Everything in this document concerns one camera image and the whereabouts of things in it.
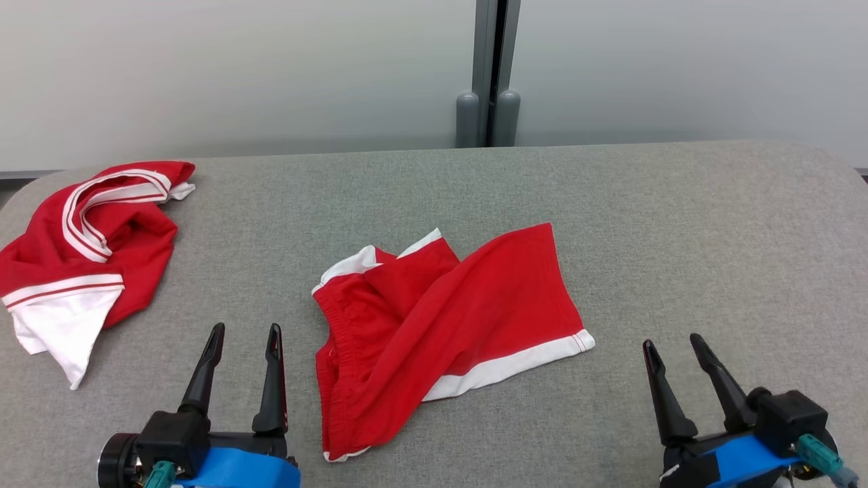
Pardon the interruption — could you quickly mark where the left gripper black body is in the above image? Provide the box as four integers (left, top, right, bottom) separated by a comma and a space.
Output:
97, 432, 289, 487

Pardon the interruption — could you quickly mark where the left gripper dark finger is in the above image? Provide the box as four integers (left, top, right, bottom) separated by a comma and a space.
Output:
178, 323, 226, 415
252, 323, 289, 436

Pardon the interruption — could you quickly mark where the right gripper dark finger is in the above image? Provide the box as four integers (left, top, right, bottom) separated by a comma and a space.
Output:
642, 339, 699, 447
690, 333, 759, 434

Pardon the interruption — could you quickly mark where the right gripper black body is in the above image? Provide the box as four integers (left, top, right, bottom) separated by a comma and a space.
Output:
661, 430, 767, 466

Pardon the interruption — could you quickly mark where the red white printed jersey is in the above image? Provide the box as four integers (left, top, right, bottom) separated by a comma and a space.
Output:
0, 161, 197, 391

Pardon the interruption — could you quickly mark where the red shorts white trim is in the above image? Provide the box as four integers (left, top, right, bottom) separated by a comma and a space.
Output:
312, 222, 596, 463

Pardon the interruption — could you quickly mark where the left camera teal plug cable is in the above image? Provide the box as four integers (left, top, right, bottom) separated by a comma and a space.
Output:
142, 461, 177, 488

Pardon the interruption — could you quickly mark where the camera teal plug cable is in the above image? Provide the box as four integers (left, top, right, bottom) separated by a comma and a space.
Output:
142, 461, 177, 488
795, 434, 861, 488

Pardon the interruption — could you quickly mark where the right gripper blue camera mount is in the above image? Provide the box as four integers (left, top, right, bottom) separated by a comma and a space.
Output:
659, 434, 804, 488

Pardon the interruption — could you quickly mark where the gripper blue camera mount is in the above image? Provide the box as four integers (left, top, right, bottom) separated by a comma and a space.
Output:
659, 434, 804, 488
175, 447, 301, 488

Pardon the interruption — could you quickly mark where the left gripper blue camera mount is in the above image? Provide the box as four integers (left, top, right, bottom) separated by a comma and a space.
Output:
175, 447, 301, 488

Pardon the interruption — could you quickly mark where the right camera teal plug cable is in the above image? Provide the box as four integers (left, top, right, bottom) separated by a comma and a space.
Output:
795, 434, 861, 488

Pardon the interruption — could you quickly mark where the grey cylindrical post bumper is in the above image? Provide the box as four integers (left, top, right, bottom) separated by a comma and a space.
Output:
456, 92, 481, 148
492, 90, 521, 147

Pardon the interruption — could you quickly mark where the dark grey window frame post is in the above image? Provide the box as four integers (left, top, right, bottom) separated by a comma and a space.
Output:
471, 0, 523, 148

